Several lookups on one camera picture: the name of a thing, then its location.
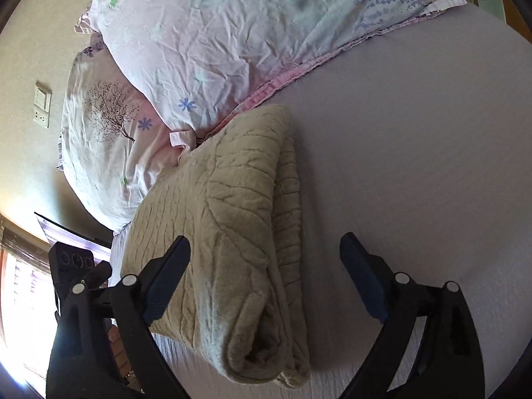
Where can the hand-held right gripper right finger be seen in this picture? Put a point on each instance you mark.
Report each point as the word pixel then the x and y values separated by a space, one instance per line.
pixel 365 282

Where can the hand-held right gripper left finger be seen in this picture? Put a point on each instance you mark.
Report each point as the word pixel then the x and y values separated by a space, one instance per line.
pixel 166 282

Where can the person's left hand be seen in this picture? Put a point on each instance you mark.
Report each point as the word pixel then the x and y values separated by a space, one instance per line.
pixel 116 341

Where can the dark bedside table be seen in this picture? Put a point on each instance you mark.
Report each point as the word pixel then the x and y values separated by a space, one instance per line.
pixel 62 232

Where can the bright window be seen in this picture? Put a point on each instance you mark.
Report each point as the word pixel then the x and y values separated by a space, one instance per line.
pixel 20 299

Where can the folded beige fleece blanket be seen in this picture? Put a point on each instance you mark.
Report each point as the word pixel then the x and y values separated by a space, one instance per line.
pixel 232 216

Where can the pink tree print pillow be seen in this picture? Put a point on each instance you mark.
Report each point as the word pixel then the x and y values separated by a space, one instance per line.
pixel 104 153

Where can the bed with lilac sheet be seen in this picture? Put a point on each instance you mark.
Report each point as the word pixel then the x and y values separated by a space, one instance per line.
pixel 395 153

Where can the white floral pillow top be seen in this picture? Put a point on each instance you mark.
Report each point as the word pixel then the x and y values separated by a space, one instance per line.
pixel 228 29

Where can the white wall socket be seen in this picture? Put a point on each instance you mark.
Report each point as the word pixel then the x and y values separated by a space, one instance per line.
pixel 41 118

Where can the white wall switch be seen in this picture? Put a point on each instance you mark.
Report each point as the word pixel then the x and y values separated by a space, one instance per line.
pixel 43 95

